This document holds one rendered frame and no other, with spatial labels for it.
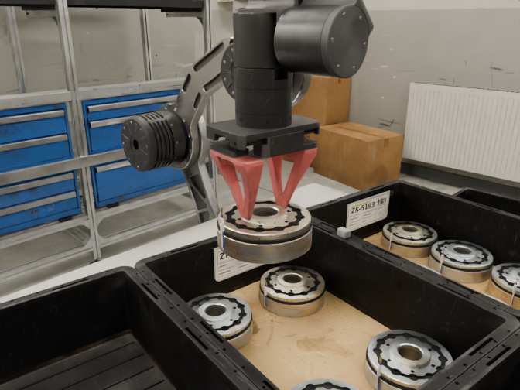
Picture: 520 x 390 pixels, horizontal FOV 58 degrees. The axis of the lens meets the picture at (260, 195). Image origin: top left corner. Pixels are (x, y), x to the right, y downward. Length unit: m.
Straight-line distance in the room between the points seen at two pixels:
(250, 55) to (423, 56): 3.61
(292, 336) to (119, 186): 2.03
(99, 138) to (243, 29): 2.10
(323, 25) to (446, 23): 3.58
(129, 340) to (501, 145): 3.31
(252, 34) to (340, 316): 0.45
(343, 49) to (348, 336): 0.43
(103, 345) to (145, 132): 0.86
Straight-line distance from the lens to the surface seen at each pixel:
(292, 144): 0.46
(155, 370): 0.65
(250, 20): 0.44
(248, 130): 0.44
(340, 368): 0.64
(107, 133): 2.52
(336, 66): 0.39
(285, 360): 0.64
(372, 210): 0.96
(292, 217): 0.50
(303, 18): 0.40
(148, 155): 1.45
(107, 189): 2.58
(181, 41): 3.78
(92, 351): 0.70
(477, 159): 3.81
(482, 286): 0.87
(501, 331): 0.59
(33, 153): 2.39
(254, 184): 0.45
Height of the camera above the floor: 1.25
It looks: 21 degrees down
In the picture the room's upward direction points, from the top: straight up
